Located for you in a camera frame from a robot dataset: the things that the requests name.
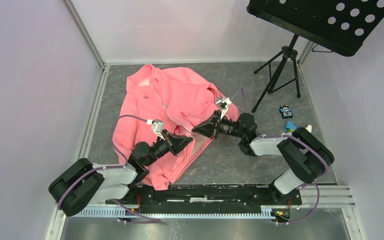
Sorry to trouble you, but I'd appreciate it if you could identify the small black blue toy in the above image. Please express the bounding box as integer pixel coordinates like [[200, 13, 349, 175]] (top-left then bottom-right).
[[279, 105, 294, 119]]

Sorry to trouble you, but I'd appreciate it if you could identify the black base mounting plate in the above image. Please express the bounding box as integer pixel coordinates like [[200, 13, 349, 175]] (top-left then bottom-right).
[[119, 184, 302, 214]]

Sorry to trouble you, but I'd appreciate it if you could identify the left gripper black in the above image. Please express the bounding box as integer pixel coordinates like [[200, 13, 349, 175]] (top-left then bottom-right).
[[144, 128, 193, 167]]

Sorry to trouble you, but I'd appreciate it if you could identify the white slotted cable duct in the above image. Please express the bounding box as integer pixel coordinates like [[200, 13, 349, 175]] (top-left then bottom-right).
[[76, 206, 274, 220]]

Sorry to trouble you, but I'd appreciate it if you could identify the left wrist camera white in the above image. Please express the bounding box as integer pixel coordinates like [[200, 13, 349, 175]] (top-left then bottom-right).
[[146, 119, 164, 139]]

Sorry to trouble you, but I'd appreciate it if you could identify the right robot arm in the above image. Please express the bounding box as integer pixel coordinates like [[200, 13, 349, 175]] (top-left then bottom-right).
[[192, 110, 335, 204]]

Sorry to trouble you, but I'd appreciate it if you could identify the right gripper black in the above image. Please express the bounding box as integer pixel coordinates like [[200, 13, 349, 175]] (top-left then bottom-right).
[[191, 110, 245, 141]]

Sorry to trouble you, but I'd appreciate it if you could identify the blue yellow small object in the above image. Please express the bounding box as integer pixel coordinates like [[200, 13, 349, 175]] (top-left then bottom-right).
[[285, 120, 298, 133]]

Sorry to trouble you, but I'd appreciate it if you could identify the white object behind arm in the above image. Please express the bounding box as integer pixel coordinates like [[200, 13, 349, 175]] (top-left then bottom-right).
[[305, 124, 313, 133]]

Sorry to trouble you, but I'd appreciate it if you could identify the black music stand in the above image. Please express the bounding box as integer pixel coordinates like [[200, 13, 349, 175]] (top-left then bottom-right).
[[246, 0, 384, 113]]

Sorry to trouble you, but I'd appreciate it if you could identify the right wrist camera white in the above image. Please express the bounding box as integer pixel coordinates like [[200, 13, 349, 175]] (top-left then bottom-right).
[[215, 96, 232, 119]]

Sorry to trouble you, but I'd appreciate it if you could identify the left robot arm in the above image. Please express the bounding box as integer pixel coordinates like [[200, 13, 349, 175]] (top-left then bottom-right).
[[48, 129, 193, 217]]

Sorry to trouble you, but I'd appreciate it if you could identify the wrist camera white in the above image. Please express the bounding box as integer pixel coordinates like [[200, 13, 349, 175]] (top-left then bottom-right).
[[146, 119, 164, 139], [215, 96, 232, 119]]

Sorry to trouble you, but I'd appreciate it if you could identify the pink zip-up jacket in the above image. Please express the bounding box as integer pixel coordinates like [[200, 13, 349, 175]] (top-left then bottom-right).
[[112, 64, 222, 191]]

